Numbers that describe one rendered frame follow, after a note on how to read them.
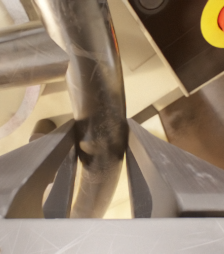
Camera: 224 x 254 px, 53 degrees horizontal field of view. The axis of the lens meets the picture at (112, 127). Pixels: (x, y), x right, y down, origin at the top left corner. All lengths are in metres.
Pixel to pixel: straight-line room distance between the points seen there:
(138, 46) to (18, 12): 0.16
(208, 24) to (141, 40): 0.12
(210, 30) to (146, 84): 0.15
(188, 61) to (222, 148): 0.62
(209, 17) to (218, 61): 0.04
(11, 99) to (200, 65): 0.19
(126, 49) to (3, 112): 0.18
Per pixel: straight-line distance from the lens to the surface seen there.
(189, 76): 0.24
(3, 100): 0.26
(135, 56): 0.33
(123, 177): 0.97
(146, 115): 1.16
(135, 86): 0.35
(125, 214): 0.90
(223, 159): 0.80
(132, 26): 0.32
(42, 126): 0.37
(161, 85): 0.36
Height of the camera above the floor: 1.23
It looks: 28 degrees down
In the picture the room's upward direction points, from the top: 44 degrees counter-clockwise
